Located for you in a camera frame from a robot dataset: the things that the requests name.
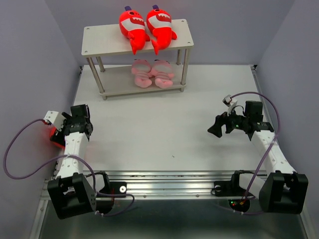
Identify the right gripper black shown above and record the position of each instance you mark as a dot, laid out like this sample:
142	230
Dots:
220	120

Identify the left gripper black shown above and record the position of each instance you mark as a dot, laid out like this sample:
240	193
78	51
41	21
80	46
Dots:
59	136

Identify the red shark plush wall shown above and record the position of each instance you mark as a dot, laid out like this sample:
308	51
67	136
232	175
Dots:
57	138

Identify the pink striped plush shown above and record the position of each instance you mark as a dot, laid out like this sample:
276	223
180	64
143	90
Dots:
141	69
163	74

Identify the red shark plush mouth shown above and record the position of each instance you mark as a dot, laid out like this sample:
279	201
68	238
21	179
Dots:
160	26

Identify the red shark plush back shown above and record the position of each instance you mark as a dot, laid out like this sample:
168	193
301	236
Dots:
132	27

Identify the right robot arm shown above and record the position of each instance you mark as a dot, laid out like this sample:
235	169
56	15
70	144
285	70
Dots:
284	190

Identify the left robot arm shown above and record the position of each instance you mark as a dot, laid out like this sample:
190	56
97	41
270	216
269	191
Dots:
70	192

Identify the white two-tier shelf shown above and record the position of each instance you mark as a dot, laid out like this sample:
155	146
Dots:
109	59

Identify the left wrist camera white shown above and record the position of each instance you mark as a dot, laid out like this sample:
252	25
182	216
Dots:
55	118

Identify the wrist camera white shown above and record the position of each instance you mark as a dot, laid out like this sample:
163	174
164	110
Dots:
55	118
230	103

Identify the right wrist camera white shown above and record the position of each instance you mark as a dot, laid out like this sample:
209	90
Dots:
230	103

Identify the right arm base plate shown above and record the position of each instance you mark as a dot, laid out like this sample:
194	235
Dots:
225	189

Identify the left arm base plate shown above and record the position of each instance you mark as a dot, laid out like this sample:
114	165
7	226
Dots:
113	190

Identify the aluminium rail frame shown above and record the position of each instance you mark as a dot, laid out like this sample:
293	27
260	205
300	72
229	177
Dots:
158	143

